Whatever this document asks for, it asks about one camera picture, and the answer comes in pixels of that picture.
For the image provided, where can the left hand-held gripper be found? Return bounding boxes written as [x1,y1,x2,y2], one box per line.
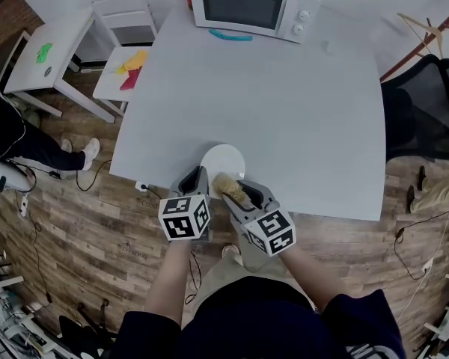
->
[158,165,213,243]

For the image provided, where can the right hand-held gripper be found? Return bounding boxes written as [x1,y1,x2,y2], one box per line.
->
[222,179,298,258]

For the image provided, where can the person's light shoe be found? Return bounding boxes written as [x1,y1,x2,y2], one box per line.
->
[221,243,245,267]

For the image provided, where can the green toy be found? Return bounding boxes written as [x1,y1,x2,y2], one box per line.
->
[35,43,54,64]

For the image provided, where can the yellow cloth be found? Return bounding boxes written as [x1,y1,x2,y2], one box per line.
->
[115,49,149,76]

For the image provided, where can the black floor cable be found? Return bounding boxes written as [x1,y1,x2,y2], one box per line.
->
[392,204,449,281]
[76,159,113,193]

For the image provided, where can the person's left forearm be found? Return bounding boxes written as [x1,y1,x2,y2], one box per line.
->
[143,239,192,331]

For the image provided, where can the teal curved tool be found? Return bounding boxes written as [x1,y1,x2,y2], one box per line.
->
[208,28,254,42]

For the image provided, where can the white floor cable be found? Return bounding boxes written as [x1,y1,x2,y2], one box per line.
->
[395,207,449,323]

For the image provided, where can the brown coat rack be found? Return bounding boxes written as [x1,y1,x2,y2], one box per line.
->
[379,0,449,85]

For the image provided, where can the cluttered white shelf rack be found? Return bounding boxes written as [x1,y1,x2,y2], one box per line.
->
[0,251,76,359]

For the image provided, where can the white handheld device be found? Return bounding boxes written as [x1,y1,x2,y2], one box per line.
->
[0,158,37,194]

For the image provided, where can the person's beige trousers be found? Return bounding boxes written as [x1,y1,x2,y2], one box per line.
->
[191,251,316,313]

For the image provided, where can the white wooden chair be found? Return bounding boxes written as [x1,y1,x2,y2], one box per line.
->
[91,0,159,118]

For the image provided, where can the pink cloth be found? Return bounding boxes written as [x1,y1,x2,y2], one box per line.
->
[119,67,142,92]

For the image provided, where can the black mesh office chair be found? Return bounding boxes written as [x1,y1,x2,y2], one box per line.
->
[379,53,449,163]

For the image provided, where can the wooden clothes hanger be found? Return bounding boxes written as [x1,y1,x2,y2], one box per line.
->
[396,12,449,60]

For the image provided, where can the white wooden frame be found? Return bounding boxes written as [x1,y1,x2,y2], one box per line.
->
[422,273,449,346]

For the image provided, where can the white side table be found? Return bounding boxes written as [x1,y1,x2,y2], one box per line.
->
[2,7,117,123]

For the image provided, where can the person's right forearm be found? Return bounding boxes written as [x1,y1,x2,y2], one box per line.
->
[278,244,351,314]

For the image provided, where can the white microwave oven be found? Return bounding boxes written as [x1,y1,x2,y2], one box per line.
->
[187,0,322,45]

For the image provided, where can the person's dark shirt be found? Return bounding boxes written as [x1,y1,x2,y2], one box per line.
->
[111,274,408,359]

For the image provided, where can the white round plate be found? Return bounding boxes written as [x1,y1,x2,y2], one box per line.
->
[200,144,246,201]

